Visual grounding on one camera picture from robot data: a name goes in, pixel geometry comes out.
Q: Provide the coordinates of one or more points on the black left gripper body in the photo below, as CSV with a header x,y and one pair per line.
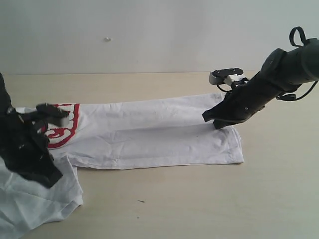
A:
x,y
23,144

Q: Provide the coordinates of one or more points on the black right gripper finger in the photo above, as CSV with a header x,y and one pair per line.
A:
x,y
209,115
219,124

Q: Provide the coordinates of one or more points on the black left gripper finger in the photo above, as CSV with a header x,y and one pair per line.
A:
x,y
50,174

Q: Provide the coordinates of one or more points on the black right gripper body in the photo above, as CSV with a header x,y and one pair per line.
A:
x,y
246,100

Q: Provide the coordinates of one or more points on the white t-shirt red lettering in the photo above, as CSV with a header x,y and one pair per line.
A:
x,y
120,136

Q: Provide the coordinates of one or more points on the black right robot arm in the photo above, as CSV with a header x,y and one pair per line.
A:
x,y
279,77

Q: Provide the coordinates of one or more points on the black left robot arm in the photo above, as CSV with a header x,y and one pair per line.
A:
x,y
5,94

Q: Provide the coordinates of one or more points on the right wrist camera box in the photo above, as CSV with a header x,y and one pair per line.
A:
x,y
226,76

